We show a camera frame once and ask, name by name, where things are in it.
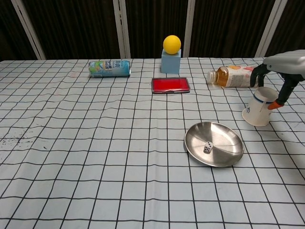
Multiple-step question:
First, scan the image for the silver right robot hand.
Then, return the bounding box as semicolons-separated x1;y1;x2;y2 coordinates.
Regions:
250;49;305;111

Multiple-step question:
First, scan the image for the white paper cup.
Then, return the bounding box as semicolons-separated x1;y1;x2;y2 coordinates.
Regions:
242;86;279;126

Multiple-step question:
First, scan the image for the round metal plate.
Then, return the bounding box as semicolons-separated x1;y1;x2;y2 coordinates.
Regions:
184;121;245;167

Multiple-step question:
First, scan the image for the white die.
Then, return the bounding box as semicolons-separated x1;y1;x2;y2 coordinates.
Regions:
203;141;214;154

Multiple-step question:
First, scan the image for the tea bottle with label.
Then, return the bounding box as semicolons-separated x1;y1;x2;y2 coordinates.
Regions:
206;65;263;88

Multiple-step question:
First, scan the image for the yellow ball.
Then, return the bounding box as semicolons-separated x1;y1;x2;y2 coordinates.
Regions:
163;35;182;55

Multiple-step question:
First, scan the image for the light blue block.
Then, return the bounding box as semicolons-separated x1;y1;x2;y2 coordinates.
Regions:
161;48;182;74

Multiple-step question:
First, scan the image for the red ink pad tin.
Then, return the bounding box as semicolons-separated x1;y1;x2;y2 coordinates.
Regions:
151;76;191;94

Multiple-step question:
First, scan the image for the blue-green drink can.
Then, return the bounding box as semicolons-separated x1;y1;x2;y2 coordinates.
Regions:
89;59;132;79

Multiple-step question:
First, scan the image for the black curtain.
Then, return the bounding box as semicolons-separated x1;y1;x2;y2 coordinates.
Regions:
0;0;305;62

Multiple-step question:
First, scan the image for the checkered light blue tablecloth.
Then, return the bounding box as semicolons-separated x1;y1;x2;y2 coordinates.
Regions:
0;57;305;229

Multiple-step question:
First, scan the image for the white frame post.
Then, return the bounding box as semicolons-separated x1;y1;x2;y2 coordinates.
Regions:
255;0;285;58
10;0;46;60
183;0;199;58
113;0;132;59

